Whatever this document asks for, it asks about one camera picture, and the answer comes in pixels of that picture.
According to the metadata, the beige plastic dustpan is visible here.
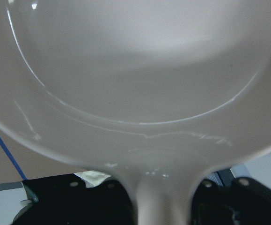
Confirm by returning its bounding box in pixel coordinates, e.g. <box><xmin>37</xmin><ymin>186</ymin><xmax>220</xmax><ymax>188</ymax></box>
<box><xmin>0</xmin><ymin>0</ymin><xmax>271</xmax><ymax>225</ymax></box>

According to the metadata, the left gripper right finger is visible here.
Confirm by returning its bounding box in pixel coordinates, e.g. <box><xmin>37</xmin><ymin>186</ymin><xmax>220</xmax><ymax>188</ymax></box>
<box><xmin>190</xmin><ymin>177</ymin><xmax>271</xmax><ymax>225</ymax></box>

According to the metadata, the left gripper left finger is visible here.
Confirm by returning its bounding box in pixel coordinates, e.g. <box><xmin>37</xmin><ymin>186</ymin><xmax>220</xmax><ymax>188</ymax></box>
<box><xmin>12</xmin><ymin>173</ymin><xmax>137</xmax><ymax>225</ymax></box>

